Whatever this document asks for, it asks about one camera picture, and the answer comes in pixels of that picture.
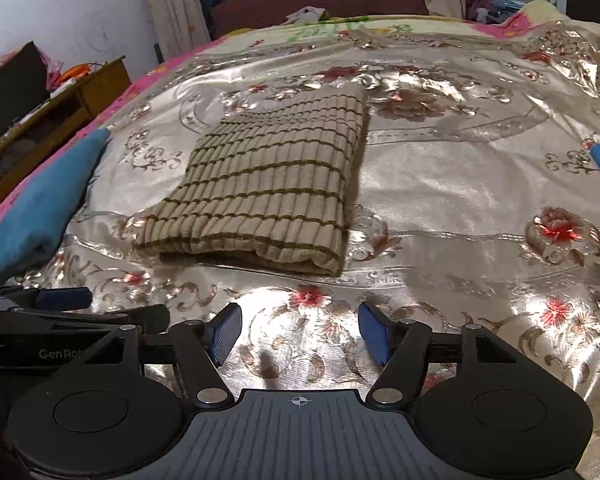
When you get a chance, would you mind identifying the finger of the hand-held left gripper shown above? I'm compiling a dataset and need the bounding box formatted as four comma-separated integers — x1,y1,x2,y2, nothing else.
0,285,94,312
0,304,171,336

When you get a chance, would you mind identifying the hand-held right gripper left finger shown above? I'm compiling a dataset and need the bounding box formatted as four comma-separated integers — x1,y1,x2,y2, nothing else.
62,302,243,408

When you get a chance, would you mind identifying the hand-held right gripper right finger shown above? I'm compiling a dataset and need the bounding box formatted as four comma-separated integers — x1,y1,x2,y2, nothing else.
357,301,538,407

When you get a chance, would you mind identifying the beige striped knit sweater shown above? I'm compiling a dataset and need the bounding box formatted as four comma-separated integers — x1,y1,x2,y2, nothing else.
132,82,371,277

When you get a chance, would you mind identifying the teal folded cloth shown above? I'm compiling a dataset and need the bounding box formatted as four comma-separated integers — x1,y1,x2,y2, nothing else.
0,127,112,281

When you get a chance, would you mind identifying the silver floral satin bedspread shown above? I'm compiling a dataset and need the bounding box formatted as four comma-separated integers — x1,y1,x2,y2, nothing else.
0,21,600,480

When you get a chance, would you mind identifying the black monitor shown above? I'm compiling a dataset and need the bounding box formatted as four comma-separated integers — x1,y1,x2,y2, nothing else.
0,41,49,155

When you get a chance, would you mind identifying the wooden side cabinet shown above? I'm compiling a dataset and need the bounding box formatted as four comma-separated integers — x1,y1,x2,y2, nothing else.
0,55,133,221

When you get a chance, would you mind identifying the orange plastic item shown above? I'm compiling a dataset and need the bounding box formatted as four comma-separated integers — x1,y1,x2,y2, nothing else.
57,61,98,81

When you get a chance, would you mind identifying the pink cloth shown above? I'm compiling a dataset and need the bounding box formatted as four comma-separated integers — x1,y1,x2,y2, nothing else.
34,44,65,92

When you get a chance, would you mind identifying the pink floral quilt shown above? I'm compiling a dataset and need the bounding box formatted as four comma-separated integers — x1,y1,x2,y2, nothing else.
0,0,600,241

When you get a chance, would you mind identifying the small white cloth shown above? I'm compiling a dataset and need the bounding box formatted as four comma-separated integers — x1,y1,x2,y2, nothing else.
286,6,327,25

